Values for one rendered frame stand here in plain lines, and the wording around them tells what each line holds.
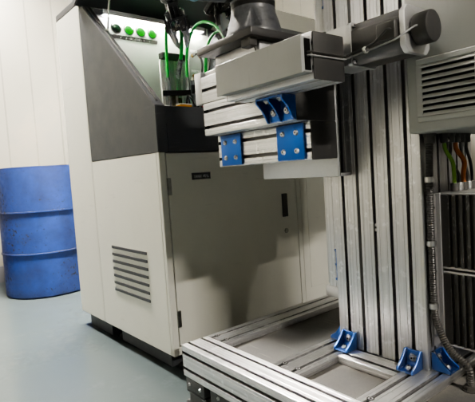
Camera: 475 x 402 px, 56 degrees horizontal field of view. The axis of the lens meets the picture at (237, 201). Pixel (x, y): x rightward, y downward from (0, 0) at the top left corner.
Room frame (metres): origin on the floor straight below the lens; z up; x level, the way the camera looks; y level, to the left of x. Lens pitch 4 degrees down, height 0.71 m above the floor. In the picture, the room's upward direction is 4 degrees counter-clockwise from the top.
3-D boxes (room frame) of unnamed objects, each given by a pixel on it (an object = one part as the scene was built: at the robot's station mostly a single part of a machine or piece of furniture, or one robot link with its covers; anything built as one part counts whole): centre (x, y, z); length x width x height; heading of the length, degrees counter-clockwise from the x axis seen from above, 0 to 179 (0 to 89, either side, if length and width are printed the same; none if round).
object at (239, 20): (1.21, -0.07, 1.09); 0.15 x 0.15 x 0.10
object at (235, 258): (1.77, -0.01, 0.44); 0.65 x 0.02 x 0.68; 130
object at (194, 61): (2.32, 0.14, 1.20); 0.13 x 0.03 x 0.31; 130
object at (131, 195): (1.99, 0.17, 0.39); 0.70 x 0.58 x 0.79; 130
